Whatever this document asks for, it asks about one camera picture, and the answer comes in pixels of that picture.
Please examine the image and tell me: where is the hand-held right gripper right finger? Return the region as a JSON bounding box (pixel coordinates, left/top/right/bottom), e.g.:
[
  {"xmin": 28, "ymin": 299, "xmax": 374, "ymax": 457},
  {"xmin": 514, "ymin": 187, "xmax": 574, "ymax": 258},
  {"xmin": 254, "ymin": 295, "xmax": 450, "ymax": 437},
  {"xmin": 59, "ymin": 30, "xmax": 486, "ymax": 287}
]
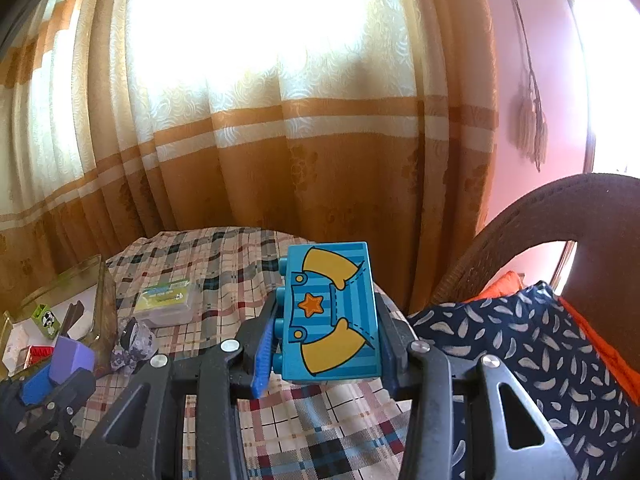
[{"xmin": 377, "ymin": 294, "xmax": 578, "ymax": 480}]

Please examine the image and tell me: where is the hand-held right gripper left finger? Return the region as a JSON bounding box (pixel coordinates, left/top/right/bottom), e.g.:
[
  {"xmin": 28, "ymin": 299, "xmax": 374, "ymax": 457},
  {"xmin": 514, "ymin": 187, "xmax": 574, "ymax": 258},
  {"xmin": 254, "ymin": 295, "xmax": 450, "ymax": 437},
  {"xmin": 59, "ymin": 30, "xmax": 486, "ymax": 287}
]
[{"xmin": 75, "ymin": 294, "xmax": 282, "ymax": 480}]

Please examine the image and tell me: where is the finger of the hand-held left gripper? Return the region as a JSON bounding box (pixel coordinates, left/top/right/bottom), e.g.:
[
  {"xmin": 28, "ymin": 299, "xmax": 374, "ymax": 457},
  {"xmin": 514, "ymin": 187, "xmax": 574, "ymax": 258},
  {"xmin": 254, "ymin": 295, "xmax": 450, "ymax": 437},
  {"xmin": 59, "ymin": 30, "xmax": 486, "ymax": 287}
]
[
  {"xmin": 44, "ymin": 370, "xmax": 97, "ymax": 413},
  {"xmin": 19, "ymin": 362, "xmax": 64, "ymax": 407}
]

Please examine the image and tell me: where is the red building block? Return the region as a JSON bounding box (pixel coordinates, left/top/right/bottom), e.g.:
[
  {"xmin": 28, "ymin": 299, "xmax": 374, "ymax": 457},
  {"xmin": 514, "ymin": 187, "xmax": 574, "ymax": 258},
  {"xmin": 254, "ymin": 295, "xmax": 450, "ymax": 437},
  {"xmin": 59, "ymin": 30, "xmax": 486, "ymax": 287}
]
[{"xmin": 22, "ymin": 345, "xmax": 56, "ymax": 366}]

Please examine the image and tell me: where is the purple block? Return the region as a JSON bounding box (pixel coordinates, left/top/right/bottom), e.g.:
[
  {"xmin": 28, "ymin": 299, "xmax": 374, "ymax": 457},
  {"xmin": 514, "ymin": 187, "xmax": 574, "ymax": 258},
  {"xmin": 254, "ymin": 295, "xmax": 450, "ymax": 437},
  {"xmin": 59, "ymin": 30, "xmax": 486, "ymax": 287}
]
[{"xmin": 51, "ymin": 336, "xmax": 97, "ymax": 375}]

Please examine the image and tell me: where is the white box red label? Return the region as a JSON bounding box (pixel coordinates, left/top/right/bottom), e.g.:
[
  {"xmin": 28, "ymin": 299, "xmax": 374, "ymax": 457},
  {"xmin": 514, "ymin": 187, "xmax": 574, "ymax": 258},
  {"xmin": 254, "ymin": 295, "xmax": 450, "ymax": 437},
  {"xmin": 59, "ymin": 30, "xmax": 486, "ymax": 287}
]
[{"xmin": 2, "ymin": 325, "xmax": 36, "ymax": 369}]

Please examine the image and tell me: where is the green printed building block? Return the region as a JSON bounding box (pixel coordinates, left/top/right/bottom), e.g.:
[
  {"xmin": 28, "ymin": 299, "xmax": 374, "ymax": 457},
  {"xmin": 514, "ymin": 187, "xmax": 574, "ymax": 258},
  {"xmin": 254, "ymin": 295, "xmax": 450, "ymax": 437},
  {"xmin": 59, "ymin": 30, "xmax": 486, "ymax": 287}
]
[{"xmin": 31, "ymin": 304, "xmax": 62, "ymax": 337}]

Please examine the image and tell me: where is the blue printed building block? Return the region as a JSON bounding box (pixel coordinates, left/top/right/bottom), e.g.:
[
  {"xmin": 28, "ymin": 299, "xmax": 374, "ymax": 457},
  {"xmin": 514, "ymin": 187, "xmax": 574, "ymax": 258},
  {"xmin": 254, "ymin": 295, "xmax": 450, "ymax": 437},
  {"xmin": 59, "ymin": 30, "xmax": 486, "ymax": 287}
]
[{"xmin": 272, "ymin": 241, "xmax": 386, "ymax": 387}]

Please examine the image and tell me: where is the gold metal tin tray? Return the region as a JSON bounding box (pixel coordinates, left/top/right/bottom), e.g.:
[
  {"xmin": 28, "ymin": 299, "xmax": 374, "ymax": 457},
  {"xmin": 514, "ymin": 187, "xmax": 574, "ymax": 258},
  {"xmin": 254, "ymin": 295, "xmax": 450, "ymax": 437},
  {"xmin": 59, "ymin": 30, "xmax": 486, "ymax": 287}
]
[{"xmin": 0, "ymin": 254, "xmax": 119, "ymax": 382}]

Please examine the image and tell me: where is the white paper liner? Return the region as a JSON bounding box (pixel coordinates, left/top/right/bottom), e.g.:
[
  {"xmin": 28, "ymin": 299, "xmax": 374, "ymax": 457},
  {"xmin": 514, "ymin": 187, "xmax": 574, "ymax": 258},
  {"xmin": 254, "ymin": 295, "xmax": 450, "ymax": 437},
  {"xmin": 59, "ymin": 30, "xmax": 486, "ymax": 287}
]
[{"xmin": 10, "ymin": 285, "xmax": 99, "ymax": 342}]

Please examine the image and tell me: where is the plaid tablecloth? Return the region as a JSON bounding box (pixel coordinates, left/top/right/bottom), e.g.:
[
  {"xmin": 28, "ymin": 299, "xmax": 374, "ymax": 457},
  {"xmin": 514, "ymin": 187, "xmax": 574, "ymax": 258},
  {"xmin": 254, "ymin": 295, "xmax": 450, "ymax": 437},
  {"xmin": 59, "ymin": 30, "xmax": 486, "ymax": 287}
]
[{"xmin": 75, "ymin": 226, "xmax": 416, "ymax": 480}]

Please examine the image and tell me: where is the clear plastic box green label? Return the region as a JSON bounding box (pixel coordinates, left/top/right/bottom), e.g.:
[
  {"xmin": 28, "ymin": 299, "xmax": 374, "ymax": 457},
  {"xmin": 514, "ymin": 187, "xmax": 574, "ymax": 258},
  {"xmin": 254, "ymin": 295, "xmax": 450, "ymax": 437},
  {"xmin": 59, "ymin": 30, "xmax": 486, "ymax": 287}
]
[{"xmin": 132, "ymin": 282, "xmax": 198, "ymax": 326}]

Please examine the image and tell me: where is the navy feather print cushion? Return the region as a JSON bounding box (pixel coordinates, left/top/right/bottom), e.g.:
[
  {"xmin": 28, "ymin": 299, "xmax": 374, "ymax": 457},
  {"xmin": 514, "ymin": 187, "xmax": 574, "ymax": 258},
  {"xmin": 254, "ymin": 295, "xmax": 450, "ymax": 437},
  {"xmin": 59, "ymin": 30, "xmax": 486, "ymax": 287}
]
[{"xmin": 405, "ymin": 280, "xmax": 640, "ymax": 480}]

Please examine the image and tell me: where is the brown wicker chair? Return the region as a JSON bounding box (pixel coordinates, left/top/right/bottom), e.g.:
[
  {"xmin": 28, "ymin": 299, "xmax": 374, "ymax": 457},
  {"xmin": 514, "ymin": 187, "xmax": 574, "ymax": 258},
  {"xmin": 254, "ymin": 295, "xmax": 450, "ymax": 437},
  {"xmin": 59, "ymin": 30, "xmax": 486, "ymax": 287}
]
[{"xmin": 430, "ymin": 172, "xmax": 640, "ymax": 311}]

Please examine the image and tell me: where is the orange cushion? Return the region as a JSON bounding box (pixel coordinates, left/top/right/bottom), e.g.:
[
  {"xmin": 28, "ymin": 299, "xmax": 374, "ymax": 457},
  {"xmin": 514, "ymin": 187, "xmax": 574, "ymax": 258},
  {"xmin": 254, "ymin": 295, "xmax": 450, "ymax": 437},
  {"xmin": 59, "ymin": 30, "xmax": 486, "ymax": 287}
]
[{"xmin": 462, "ymin": 270, "xmax": 640, "ymax": 403}]

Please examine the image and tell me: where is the cream and orange curtain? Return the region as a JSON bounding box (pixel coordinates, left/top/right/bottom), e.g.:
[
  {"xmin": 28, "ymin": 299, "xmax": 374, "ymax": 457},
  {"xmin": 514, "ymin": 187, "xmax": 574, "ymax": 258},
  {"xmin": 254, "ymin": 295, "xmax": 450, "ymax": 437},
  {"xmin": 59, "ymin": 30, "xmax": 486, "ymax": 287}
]
[{"xmin": 0, "ymin": 0, "xmax": 501, "ymax": 313}]

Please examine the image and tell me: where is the dark floral hair tie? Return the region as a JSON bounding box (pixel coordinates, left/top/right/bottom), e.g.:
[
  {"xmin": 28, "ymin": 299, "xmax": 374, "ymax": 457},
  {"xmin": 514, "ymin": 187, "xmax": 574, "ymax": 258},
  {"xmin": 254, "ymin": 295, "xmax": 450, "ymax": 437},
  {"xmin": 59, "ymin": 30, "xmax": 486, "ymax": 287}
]
[{"xmin": 110, "ymin": 317, "xmax": 158, "ymax": 376}]

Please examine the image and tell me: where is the curtain tieback tassel rope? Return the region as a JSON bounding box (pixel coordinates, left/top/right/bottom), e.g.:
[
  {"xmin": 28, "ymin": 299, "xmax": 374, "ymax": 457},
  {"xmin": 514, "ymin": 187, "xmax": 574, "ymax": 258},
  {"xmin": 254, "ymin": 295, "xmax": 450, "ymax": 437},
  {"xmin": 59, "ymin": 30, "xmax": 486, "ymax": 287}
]
[{"xmin": 497, "ymin": 0, "xmax": 549, "ymax": 174}]

